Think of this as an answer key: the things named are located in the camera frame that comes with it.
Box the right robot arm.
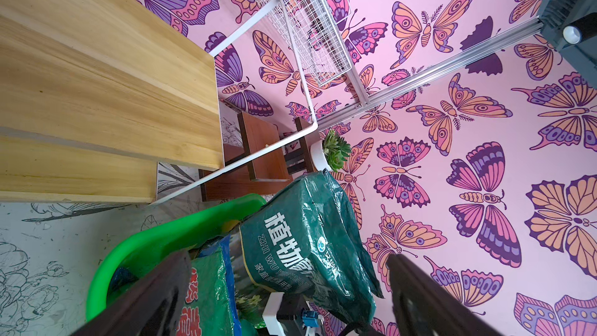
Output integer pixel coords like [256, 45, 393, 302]
[539, 0, 596, 88]

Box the blue green soil bag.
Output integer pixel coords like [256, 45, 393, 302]
[176, 239, 242, 336]

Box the dark green fertilizer bag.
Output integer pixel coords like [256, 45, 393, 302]
[235, 170, 382, 328]

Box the brown wooden step stand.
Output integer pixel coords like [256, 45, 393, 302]
[199, 111, 323, 202]

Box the aluminium cage frame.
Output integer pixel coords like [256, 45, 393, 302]
[318, 17, 544, 130]

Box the green plastic basket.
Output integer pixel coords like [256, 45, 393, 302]
[86, 194, 266, 321]

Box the white frame wooden shelf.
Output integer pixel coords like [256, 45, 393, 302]
[0, 0, 320, 206]

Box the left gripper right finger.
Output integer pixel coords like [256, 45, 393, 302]
[386, 254, 499, 335]

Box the white wire basket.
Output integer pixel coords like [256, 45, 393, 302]
[255, 0, 352, 87]

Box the succulent plant white pot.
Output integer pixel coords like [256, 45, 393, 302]
[309, 131, 351, 172]

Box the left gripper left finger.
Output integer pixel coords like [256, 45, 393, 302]
[74, 250, 192, 335]

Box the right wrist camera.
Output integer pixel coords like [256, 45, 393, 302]
[262, 292, 324, 336]

